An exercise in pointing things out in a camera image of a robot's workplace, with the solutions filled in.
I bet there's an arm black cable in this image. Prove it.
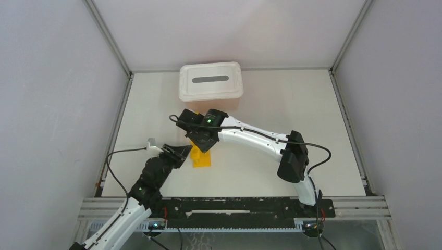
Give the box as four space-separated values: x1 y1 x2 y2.
168 114 332 221
79 147 149 250

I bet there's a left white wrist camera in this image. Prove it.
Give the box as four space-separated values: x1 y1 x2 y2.
146 137 163 155

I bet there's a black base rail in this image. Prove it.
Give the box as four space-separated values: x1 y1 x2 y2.
149 197 336 230

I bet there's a yellow test tube rack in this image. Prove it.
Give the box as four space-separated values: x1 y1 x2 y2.
190 111 212 169

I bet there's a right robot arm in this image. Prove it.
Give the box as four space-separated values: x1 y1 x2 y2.
169 109 322 217

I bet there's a pink plastic storage bin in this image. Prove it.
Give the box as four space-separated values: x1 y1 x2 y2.
186 98 240 114

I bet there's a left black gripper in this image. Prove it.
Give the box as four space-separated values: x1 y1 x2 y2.
155 144 192 188

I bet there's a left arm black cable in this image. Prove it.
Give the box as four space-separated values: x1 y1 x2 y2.
79 147 149 250

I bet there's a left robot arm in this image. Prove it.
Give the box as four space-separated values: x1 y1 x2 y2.
70 144 192 249

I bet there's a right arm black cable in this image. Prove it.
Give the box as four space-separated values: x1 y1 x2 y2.
168 114 332 221

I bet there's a translucent white bin lid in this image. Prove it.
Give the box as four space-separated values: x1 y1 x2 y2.
178 61 244 102

